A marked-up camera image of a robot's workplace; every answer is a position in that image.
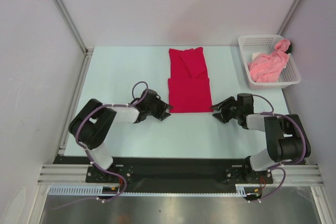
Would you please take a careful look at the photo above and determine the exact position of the aluminium frame post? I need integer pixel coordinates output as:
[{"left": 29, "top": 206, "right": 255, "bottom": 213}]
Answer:
[
  {"left": 53, "top": 0, "right": 88, "bottom": 55},
  {"left": 277, "top": 0, "right": 303, "bottom": 35}
]

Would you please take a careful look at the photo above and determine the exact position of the red t shirt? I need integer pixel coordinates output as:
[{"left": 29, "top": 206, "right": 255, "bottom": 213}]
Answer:
[{"left": 168, "top": 47, "right": 212, "bottom": 113}]

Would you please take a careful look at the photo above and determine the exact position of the pink t shirt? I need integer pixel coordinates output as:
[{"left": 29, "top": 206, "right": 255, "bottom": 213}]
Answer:
[{"left": 248, "top": 39, "right": 291, "bottom": 83}]

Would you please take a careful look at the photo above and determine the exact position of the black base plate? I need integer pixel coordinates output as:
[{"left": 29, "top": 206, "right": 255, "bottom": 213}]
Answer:
[{"left": 52, "top": 155, "right": 308, "bottom": 195}]

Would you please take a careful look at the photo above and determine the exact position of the aluminium front rail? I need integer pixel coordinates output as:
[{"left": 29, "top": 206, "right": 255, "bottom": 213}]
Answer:
[{"left": 37, "top": 164, "right": 324, "bottom": 187}]

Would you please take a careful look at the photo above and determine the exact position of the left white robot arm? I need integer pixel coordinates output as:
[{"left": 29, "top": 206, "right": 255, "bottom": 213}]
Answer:
[{"left": 68, "top": 89, "right": 173, "bottom": 182}]

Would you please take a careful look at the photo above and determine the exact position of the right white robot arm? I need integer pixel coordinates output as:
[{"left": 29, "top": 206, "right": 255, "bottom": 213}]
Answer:
[{"left": 211, "top": 93, "right": 311, "bottom": 183}]

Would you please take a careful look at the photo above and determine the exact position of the white cable duct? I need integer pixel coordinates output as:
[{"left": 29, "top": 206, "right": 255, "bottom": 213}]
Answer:
[{"left": 48, "top": 185, "right": 261, "bottom": 197}]

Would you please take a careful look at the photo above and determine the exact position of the right aluminium frame post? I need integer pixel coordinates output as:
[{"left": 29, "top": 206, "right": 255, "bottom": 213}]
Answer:
[{"left": 277, "top": 0, "right": 303, "bottom": 35}]

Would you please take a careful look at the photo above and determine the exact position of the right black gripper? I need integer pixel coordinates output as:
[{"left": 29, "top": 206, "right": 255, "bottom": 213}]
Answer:
[{"left": 210, "top": 96, "right": 242, "bottom": 123}]

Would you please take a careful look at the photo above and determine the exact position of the white plastic basket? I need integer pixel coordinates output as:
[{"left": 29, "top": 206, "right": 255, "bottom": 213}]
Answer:
[{"left": 238, "top": 35, "right": 301, "bottom": 90}]

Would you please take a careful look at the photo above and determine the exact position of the left aluminium frame post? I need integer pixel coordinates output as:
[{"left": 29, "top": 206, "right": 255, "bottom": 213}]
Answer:
[{"left": 53, "top": 0, "right": 88, "bottom": 55}]

